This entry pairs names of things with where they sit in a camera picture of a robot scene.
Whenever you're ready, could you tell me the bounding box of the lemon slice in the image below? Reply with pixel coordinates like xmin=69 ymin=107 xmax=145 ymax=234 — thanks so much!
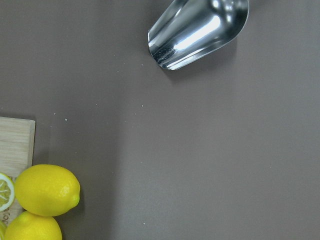
xmin=0 ymin=172 xmax=15 ymax=212

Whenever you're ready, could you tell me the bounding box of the lower whole yellow lemon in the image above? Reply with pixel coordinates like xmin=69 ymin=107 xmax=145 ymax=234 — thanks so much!
xmin=4 ymin=211 xmax=63 ymax=240

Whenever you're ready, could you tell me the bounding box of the whole yellow lemon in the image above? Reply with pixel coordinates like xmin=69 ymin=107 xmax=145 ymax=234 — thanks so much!
xmin=4 ymin=211 xmax=63 ymax=240
xmin=14 ymin=164 xmax=81 ymax=217

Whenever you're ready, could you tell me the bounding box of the shiny metal scoop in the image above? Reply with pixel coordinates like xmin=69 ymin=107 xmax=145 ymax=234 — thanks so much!
xmin=147 ymin=0 xmax=250 ymax=71

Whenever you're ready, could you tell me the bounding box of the upper whole yellow lemon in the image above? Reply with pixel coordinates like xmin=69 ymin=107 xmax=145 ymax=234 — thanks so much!
xmin=14 ymin=164 xmax=81 ymax=217

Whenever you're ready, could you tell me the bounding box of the small light wooden board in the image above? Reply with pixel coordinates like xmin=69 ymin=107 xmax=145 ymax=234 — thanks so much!
xmin=0 ymin=116 xmax=36 ymax=227

